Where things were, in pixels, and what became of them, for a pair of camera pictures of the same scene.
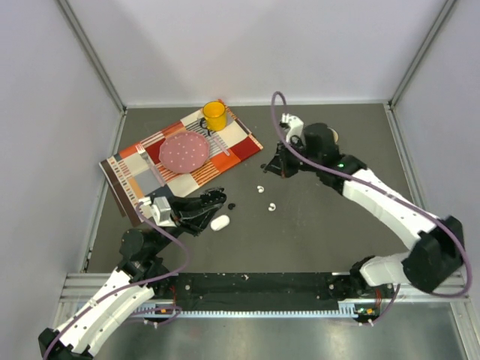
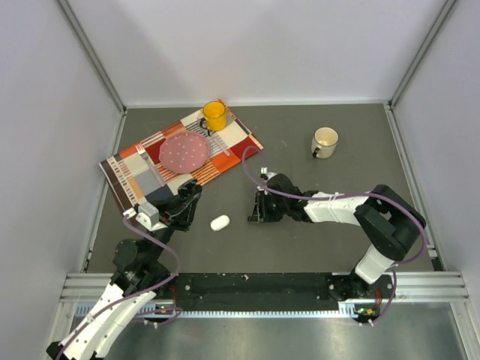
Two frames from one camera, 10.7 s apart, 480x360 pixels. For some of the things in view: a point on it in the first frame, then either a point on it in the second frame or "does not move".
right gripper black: x=279 y=163 -> x=260 y=213
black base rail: x=259 y=291 does not move
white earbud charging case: x=220 y=223 does not move
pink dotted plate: x=184 y=152 does not move
